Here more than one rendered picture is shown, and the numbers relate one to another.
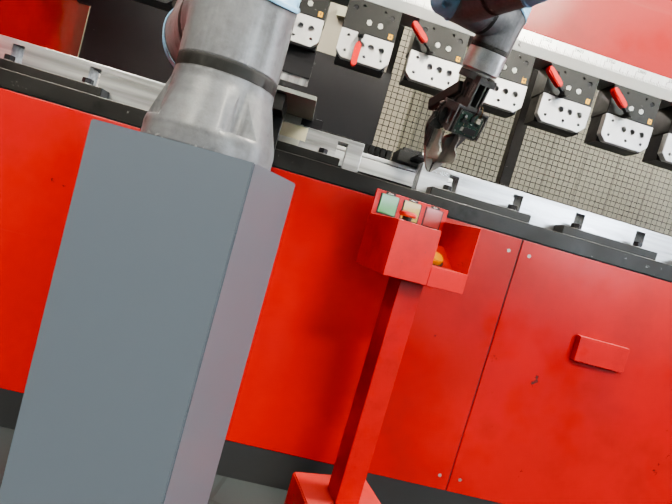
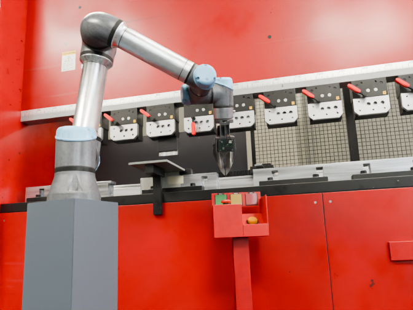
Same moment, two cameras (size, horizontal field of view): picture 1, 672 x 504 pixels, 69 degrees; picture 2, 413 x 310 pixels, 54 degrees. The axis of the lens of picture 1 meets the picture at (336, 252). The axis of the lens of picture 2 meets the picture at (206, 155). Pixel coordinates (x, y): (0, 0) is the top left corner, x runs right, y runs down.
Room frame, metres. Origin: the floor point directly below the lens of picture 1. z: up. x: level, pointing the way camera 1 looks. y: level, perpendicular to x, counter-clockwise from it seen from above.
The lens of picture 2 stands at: (-0.40, -0.58, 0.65)
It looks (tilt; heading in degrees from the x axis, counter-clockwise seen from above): 12 degrees up; 19
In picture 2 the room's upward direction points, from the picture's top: 2 degrees counter-clockwise
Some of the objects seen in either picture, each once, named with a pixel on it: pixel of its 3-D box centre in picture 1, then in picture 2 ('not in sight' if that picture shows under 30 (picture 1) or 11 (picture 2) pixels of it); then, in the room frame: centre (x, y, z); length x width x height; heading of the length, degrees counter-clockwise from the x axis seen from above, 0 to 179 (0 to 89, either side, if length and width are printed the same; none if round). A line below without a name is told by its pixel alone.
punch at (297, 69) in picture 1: (294, 65); (168, 146); (1.41, 0.26, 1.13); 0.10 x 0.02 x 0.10; 96
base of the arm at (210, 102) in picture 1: (217, 113); (74, 186); (0.58, 0.18, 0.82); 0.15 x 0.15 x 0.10
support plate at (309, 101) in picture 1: (280, 99); (158, 166); (1.26, 0.24, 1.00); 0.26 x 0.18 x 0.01; 6
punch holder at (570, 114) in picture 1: (560, 101); (324, 104); (1.49, -0.52, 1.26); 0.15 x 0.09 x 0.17; 96
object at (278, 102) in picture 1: (267, 141); (155, 190); (1.22, 0.24, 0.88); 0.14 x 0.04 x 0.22; 6
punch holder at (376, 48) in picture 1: (366, 38); (200, 117); (1.42, 0.08, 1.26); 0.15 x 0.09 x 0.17; 96
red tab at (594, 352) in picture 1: (600, 353); (410, 250); (1.35, -0.78, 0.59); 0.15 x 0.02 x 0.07; 96
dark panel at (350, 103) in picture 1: (234, 87); (159, 168); (1.89, 0.54, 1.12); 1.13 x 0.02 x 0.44; 96
